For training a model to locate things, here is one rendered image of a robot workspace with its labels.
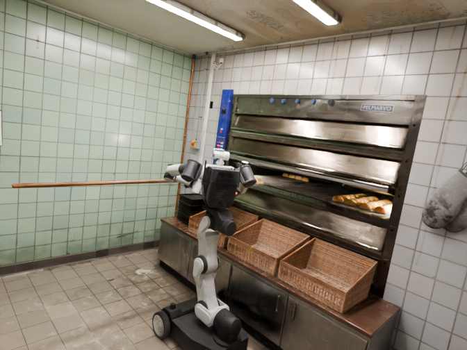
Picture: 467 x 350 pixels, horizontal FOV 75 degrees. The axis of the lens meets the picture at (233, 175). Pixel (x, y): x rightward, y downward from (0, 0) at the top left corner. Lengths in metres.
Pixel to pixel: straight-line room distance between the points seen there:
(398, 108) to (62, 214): 3.31
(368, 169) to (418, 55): 0.87
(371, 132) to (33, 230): 3.29
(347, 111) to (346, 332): 1.66
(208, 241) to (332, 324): 1.03
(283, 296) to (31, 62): 3.00
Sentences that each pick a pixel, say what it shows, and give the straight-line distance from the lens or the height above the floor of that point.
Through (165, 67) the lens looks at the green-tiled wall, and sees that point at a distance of 4.02.
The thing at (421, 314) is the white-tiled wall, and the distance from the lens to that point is 2.67.
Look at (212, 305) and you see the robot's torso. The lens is 2.55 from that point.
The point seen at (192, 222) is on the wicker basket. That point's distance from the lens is 3.23.
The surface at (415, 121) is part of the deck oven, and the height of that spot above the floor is 1.91.
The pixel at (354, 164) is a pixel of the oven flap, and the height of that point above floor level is 1.55.
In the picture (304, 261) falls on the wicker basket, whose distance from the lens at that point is 2.78.
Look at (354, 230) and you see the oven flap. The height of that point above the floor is 1.02.
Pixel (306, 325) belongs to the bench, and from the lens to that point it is 2.45.
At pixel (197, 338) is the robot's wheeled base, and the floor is 0.17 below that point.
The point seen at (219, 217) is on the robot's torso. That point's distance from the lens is 2.23.
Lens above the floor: 1.65
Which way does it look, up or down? 8 degrees down
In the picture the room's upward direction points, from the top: 8 degrees clockwise
